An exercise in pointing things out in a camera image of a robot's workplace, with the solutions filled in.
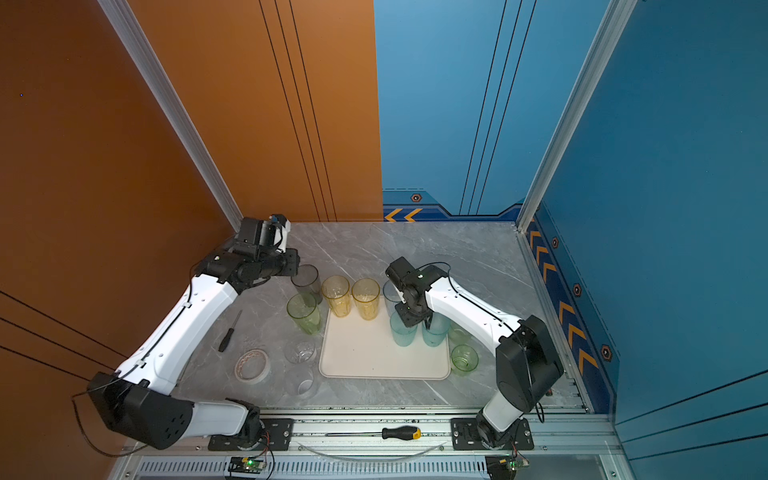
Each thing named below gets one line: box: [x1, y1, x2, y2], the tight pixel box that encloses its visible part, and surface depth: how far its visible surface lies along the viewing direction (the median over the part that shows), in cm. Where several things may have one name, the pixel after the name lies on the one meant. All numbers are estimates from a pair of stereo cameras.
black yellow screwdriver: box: [325, 426, 423, 440], surface depth 74 cm
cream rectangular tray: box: [319, 296, 451, 380], surface depth 90 cm
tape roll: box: [234, 349, 271, 385], surface depth 84 cm
